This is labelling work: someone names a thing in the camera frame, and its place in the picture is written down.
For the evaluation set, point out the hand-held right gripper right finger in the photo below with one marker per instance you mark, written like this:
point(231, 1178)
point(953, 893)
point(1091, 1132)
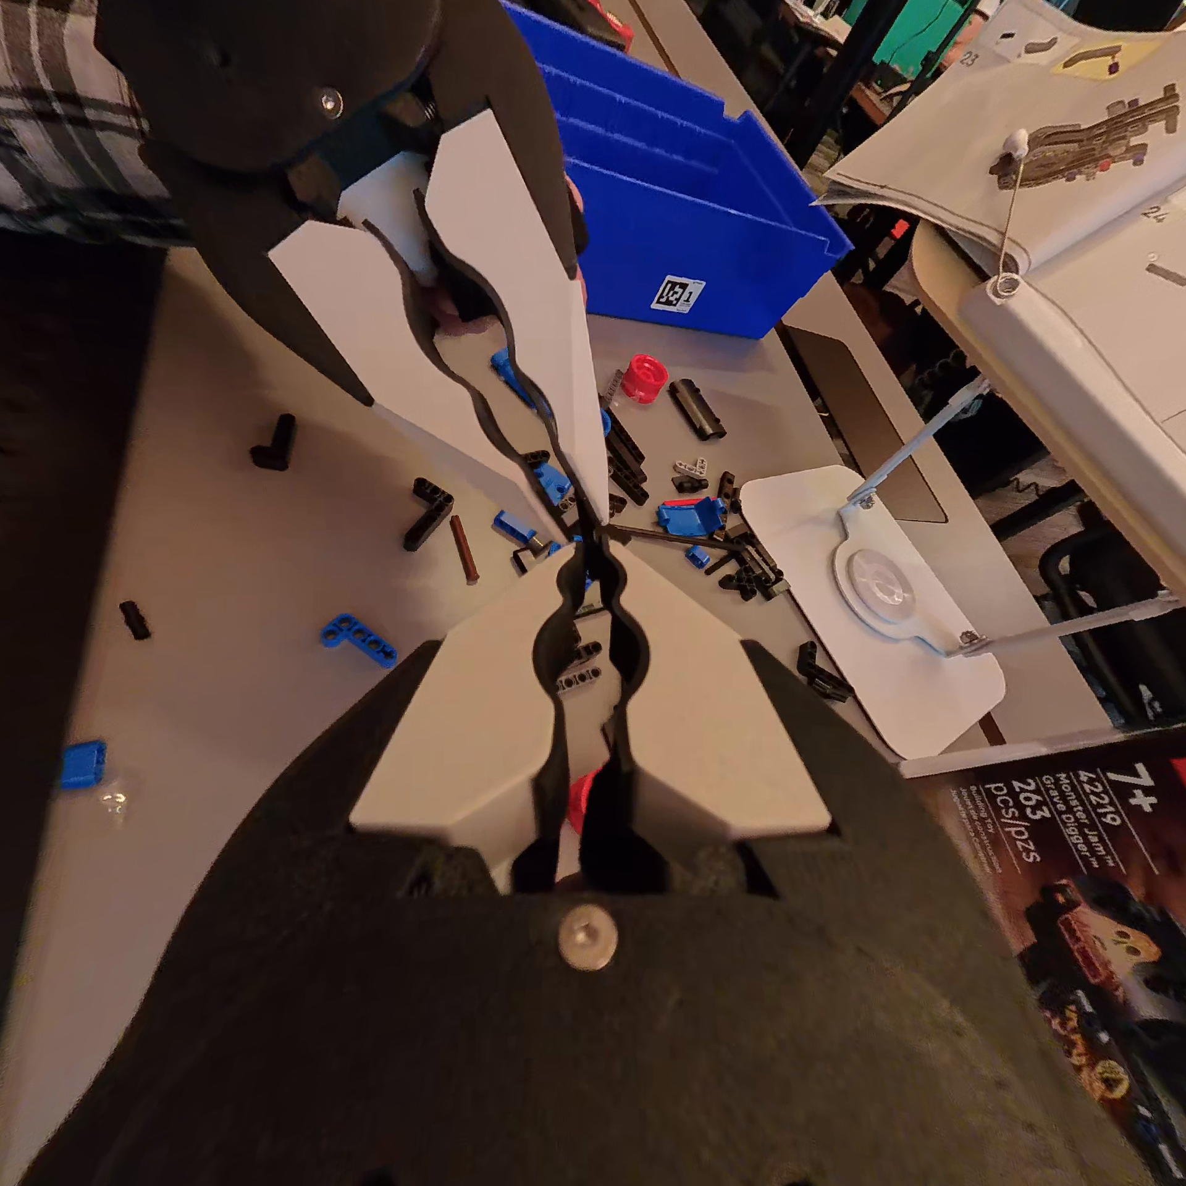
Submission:
point(731, 742)

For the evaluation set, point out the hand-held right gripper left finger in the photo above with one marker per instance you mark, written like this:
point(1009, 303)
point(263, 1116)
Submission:
point(445, 742)

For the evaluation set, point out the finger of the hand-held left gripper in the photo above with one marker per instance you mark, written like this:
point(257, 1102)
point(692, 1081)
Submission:
point(370, 324)
point(518, 260)

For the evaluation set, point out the blue small L beam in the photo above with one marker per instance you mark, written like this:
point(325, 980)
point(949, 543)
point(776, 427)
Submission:
point(361, 642)

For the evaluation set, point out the pile of black beams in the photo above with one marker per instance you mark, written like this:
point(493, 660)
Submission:
point(625, 454)

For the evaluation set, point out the person's left forearm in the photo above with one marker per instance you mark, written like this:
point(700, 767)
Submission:
point(55, 112)

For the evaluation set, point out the grey desk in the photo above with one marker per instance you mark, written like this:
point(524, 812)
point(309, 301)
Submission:
point(231, 557)

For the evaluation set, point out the person's left hand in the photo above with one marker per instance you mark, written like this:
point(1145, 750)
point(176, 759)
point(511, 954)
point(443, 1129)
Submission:
point(459, 315)

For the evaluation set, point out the blue flat panel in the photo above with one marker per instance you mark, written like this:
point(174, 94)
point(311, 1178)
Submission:
point(510, 371)
point(553, 484)

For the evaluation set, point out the red wheel rim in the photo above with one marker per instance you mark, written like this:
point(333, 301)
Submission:
point(644, 379)
point(579, 803)

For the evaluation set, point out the black small L beam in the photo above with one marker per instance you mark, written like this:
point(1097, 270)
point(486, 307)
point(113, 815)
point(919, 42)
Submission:
point(275, 445)

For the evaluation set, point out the book stand with white base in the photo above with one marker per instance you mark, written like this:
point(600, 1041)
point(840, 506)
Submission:
point(880, 667)

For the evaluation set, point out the blue tagged plastic bin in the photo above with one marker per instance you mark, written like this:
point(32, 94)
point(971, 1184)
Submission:
point(695, 232)

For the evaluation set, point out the brown axle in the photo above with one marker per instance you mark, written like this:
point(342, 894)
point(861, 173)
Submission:
point(464, 547)

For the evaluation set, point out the black large L beam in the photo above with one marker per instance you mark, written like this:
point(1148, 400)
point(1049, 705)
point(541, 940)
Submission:
point(428, 515)

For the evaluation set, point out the blue hinged panel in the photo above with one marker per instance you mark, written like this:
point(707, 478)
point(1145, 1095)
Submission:
point(690, 519)

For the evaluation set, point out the black cylindrical panel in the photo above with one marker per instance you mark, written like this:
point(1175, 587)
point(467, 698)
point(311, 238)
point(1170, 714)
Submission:
point(696, 409)

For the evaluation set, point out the light grey L beam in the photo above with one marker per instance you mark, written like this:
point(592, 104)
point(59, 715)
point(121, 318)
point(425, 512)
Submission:
point(690, 468)

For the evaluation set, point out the black pin connector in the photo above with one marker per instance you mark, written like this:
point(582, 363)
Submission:
point(135, 620)

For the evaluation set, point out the clear plastic scrap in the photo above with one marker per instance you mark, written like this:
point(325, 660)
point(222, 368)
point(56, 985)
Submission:
point(116, 803)

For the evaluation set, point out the blue small block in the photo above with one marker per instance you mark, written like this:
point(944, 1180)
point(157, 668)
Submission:
point(83, 764)

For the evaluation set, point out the monster truck toy set box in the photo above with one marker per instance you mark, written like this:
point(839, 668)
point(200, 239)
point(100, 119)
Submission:
point(1065, 927)

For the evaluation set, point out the green bin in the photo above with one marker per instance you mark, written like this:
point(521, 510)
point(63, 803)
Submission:
point(926, 33)

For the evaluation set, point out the instruction booklet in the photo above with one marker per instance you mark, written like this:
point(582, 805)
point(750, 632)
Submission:
point(1019, 112)

